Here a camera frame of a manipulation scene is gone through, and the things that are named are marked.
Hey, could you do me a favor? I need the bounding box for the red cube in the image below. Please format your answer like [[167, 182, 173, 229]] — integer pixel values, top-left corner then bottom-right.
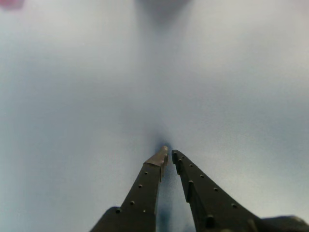
[[0, 0, 25, 10]]

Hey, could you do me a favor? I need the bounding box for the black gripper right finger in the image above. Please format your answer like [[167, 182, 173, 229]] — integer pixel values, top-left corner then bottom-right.
[[171, 149, 309, 232]]

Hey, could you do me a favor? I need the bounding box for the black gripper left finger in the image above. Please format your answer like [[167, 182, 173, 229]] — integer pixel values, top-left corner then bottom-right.
[[89, 145, 169, 232]]

